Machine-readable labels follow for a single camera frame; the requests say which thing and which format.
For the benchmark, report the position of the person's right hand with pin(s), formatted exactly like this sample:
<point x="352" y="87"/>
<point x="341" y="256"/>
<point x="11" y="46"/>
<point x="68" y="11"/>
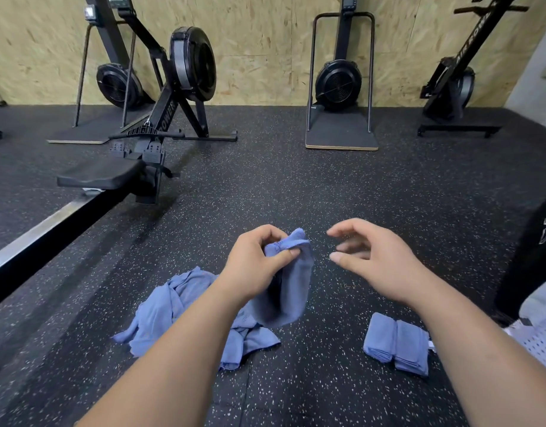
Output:
<point x="384" y="262"/>

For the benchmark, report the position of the person's left hand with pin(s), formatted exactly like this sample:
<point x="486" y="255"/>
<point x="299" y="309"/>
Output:
<point x="251" y="267"/>

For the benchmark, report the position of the plain blue towel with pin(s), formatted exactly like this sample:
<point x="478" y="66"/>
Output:
<point x="380" y="338"/>
<point x="289" y="284"/>

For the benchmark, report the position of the blue towel with wave print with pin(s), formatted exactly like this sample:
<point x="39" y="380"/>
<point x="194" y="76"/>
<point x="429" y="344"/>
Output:
<point x="412" y="347"/>

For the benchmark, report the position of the blue towel pile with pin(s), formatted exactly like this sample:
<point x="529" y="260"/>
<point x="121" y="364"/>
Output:
<point x="162" y="311"/>

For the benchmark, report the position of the white perforated metal rack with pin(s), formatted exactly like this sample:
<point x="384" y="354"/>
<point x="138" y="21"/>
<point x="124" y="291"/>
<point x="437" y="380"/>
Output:
<point x="540" y="338"/>

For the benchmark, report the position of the person's left forearm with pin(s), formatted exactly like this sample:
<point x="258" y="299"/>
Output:
<point x="166" y="364"/>

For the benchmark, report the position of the person's right forearm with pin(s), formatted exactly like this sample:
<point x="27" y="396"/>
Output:
<point x="487" y="360"/>

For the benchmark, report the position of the black printed punching bag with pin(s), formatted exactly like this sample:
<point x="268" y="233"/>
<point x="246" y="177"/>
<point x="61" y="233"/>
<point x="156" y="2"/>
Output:
<point x="536" y="253"/>

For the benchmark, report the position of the black ski trainer wooden-edged platform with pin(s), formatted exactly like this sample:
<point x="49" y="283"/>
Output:
<point x="338" y="84"/>

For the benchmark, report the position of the black upright exercise machine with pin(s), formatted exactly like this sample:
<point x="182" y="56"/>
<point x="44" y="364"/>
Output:
<point x="451" y="89"/>

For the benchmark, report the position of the black ski trainer grey platform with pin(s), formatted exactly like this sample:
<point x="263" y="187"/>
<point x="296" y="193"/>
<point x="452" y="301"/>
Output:
<point x="117" y="84"/>

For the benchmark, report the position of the black rowing machine with rail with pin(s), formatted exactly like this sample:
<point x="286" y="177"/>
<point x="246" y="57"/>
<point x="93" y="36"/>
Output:
<point x="99" y="173"/>

